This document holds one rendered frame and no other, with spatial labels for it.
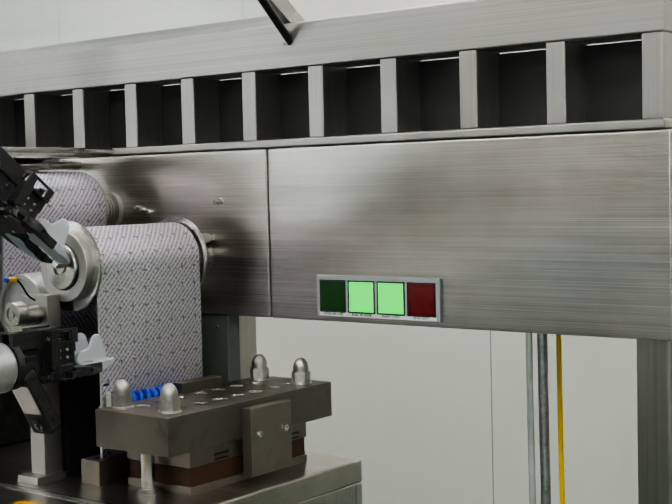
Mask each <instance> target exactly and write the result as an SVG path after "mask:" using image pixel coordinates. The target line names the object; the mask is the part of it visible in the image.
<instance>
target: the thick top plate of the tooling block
mask: <svg viewBox="0 0 672 504"><path fill-rule="evenodd" d="M269 377H270V379H269V380H264V381H253V380H250V378H245V379H240V380H235V381H231V382H226V383H222V386H220V387H215V388H210V389H206V390H201V391H196V392H191V393H186V394H178V398H179V399H180V409H181V410H182V412H181V413H177V414H159V413H158V410H159V399H160V396H157V397H152V398H147V399H142V400H137V401H133V405H134V408H131V409H125V410H114V409H111V408H110V407H103V408H98V409H95V416H96V445H97V447H103V448H109V449H115V450H121V451H128V452H134V453H140V454H146V455H153V456H159V457H165V458H170V457H174V456H178V455H182V454H186V453H190V452H193V451H197V450H201V449H205V448H209V447H213V446H217V445H220V444H224V443H228V442H232V441H236V440H240V439H242V408H245V407H249V406H253V405H258V404H262V403H266V402H271V401H275V400H279V399H287V400H291V426H294V425H297V424H301V423H305V422H309V421H313V420H317V419H321V418H324V417H328V416H332V403H331V382H328V381H318V380H311V381H312V383H311V384H307V385H295V384H294V385H293V384H291V381H292V378H287V377H277V376H269Z"/></svg>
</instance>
